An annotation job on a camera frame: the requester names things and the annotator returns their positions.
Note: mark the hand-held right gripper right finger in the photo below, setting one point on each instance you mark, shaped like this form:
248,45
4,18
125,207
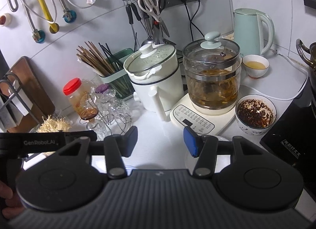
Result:
191,142

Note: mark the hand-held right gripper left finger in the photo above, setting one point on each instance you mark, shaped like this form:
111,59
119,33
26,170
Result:
133,136

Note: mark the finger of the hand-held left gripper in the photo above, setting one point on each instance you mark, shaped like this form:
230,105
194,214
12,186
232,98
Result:
79,134

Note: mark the person's left hand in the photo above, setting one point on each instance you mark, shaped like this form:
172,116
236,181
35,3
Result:
9,201

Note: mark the amber glass cup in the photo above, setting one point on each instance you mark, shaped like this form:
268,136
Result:
89,114

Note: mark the black metal rack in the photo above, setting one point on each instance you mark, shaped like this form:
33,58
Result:
37,119

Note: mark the pale fibrous root bundle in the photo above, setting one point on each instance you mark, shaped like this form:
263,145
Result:
54,125

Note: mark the steel cleaver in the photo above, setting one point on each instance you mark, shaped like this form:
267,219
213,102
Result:
8,117

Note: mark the red-lidded clear jar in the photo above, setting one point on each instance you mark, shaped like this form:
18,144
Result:
74,95

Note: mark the purple glass cup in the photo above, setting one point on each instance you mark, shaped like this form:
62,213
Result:
102,88

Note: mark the green white utensil holder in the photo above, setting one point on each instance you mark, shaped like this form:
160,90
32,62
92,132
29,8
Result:
121,80

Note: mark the wooden cutting board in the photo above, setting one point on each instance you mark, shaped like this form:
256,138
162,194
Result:
37,83

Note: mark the white electric cooking pot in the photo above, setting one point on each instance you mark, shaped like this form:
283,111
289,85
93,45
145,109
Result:
158,80

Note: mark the glass health kettle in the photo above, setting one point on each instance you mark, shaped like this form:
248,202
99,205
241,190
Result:
212,75

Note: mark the bowl of chili flakes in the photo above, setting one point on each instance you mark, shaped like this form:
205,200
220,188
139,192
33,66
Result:
255,112

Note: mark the bundle of wooden chopsticks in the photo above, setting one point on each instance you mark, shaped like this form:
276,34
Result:
93,58

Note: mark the bundle of black chopsticks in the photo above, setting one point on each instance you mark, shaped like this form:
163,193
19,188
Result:
112,57

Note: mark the small bowl of yellow liquid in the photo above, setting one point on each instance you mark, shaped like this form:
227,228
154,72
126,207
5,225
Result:
255,68

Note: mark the black induction cooker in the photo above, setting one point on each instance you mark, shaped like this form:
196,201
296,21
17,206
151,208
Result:
291,140

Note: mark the mint electric kettle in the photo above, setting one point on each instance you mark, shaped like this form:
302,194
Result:
246,33

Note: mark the steel pot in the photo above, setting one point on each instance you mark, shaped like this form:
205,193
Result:
311,63

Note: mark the white red wall fitting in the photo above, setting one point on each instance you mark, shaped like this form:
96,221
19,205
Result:
5,19

